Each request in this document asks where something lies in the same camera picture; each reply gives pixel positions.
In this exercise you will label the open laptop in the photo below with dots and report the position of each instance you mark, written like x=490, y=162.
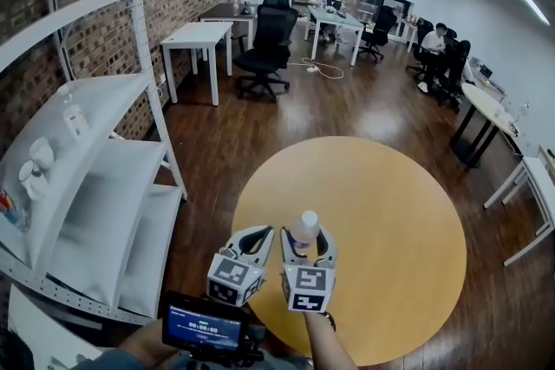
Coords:
x=485, y=71

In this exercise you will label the white desk lamp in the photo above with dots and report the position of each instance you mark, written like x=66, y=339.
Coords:
x=524, y=110

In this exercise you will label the black wrist band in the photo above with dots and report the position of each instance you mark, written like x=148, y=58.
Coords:
x=330, y=320

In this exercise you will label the small clear bottle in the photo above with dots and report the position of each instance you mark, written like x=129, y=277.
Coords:
x=236, y=8

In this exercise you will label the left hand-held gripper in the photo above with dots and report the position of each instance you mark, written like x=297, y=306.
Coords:
x=232, y=277

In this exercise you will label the white flat board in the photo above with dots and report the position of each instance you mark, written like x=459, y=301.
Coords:
x=39, y=325

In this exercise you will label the clear bottle colourful label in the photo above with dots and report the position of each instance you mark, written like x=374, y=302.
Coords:
x=13, y=212

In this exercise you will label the round wooden table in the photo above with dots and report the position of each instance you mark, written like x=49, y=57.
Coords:
x=390, y=229

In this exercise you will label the white metal shelving rack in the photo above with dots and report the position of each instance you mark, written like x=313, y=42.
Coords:
x=99, y=186

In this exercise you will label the plain white mug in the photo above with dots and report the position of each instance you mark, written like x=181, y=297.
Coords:
x=42, y=152

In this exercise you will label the clear plastic water bottle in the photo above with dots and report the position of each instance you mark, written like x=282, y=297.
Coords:
x=305, y=225

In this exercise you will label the person's blue denim clothing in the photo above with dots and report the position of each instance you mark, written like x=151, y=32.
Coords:
x=108, y=361

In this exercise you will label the black mesh office chair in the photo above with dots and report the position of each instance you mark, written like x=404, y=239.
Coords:
x=271, y=34
x=381, y=26
x=457, y=65
x=420, y=30

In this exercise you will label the white mug dark rim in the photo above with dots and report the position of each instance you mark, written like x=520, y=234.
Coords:
x=34, y=182

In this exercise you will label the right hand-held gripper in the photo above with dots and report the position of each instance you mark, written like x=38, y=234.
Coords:
x=308, y=286

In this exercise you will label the pale round table black legs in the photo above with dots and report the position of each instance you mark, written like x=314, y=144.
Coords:
x=485, y=104

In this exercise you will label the black monitor mount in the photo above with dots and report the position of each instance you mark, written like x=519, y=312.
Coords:
x=256, y=338

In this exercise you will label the white rectangular desk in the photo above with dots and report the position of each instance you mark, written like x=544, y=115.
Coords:
x=199, y=32
x=336, y=19
x=539, y=182

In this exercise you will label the clear bottle red label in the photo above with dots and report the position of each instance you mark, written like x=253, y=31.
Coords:
x=74, y=117

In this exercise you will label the dark wooden desk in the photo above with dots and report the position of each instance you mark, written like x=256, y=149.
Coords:
x=225, y=11

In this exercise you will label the long light wall desk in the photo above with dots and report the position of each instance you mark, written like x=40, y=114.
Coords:
x=485, y=84

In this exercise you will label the person's left forearm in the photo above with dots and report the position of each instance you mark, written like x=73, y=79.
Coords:
x=143, y=342

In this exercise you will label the person's right forearm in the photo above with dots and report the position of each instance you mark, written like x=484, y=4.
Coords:
x=329, y=346

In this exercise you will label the light wooden side table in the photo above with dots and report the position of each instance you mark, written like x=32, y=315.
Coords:
x=548, y=158

